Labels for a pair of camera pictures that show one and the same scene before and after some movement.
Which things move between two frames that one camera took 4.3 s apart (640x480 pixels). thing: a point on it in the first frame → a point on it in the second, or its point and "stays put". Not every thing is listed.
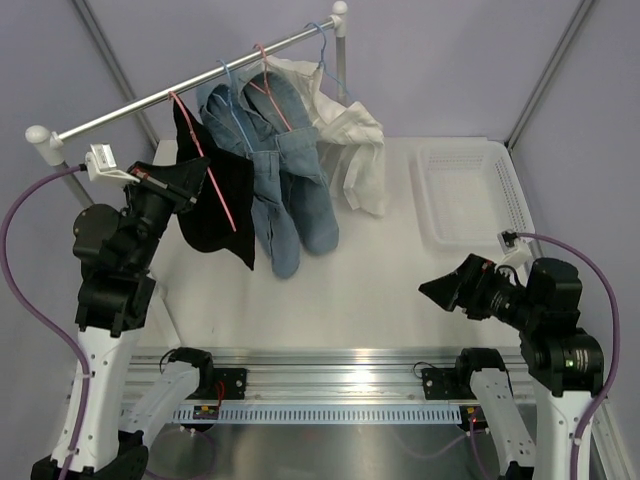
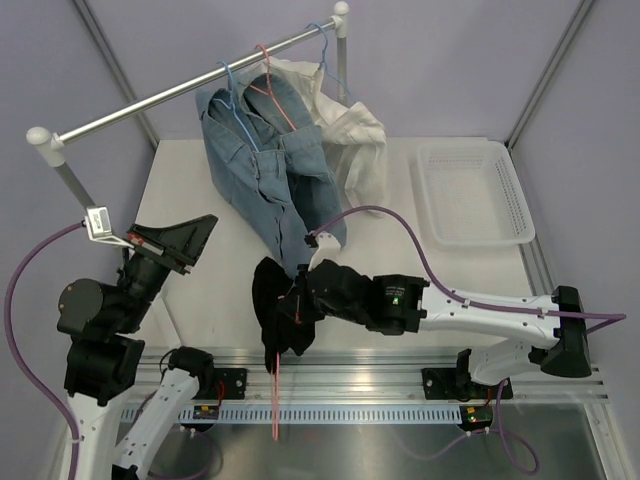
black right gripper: x=467 y=285 → x=319 y=313
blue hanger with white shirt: x=321 y=63 stays put
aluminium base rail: x=306 y=376 stays put
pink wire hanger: x=202 y=157 → x=275 y=398
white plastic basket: x=467 y=193 stays put
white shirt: x=352 y=132 stays put
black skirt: x=222 y=219 → x=281 y=331
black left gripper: x=183 y=180 → x=178 y=245
